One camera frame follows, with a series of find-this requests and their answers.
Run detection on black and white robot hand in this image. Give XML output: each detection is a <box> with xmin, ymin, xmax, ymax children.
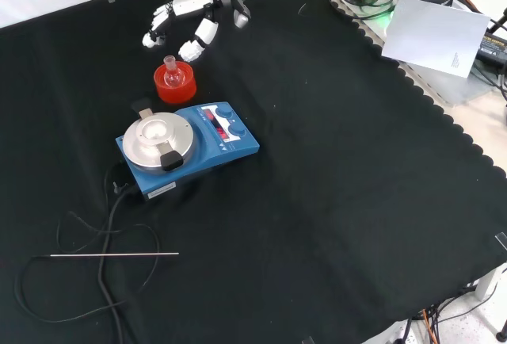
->
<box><xmin>142</xmin><ymin>0</ymin><xmax>252</xmax><ymax>63</ymax></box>

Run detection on clear glass round-bottom flask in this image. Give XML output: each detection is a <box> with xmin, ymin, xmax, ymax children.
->
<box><xmin>163</xmin><ymin>55</ymin><xmax>186</xmax><ymax>88</ymax></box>

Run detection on red ribbed flask stand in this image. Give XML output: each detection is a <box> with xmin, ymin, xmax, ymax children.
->
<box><xmin>153</xmin><ymin>62</ymin><xmax>198</xmax><ymax>105</ymax></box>

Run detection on blue base hotplate heater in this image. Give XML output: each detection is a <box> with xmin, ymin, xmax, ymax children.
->
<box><xmin>115</xmin><ymin>101</ymin><xmax>261</xmax><ymax>202</ymax></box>

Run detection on black bench cloth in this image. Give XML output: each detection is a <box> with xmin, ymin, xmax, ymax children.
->
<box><xmin>0</xmin><ymin>0</ymin><xmax>507</xmax><ymax>344</ymax></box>

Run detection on white paper sheet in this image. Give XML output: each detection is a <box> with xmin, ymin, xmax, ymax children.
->
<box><xmin>381</xmin><ymin>0</ymin><xmax>491</xmax><ymax>79</ymax></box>

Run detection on thin steel temperature probe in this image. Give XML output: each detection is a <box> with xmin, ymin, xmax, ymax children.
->
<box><xmin>50</xmin><ymin>252</ymin><xmax>180</xmax><ymax>258</ymax></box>

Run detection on black power adapter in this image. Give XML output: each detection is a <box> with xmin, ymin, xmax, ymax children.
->
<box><xmin>475</xmin><ymin>29</ymin><xmax>507</xmax><ymax>68</ymax></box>

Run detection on pale bench leg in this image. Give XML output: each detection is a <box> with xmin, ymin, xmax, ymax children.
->
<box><xmin>475</xmin><ymin>263</ymin><xmax>507</xmax><ymax>302</ymax></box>

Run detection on aluminium heating block black handles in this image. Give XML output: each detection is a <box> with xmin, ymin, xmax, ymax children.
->
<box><xmin>121</xmin><ymin>97</ymin><xmax>198</xmax><ymax>174</ymax></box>

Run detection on thick black power cable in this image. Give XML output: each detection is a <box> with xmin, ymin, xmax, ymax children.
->
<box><xmin>97</xmin><ymin>180</ymin><xmax>138</xmax><ymax>344</ymax></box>

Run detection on thin black probe cable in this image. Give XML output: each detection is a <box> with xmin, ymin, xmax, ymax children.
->
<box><xmin>14</xmin><ymin>208</ymin><xmax>162</xmax><ymax>323</ymax></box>

